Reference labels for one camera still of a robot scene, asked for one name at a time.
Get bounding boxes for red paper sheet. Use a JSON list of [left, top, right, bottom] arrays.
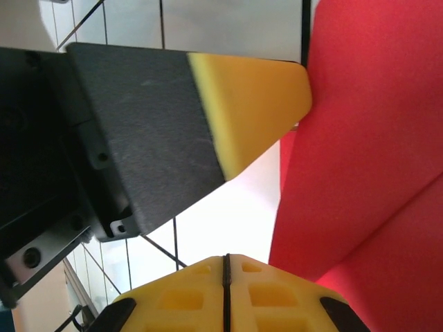
[[268, 0, 443, 332]]

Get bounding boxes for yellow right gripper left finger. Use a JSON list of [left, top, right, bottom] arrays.
[[93, 255, 228, 332]]

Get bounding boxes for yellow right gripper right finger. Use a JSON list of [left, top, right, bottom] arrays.
[[226, 253, 368, 332]]

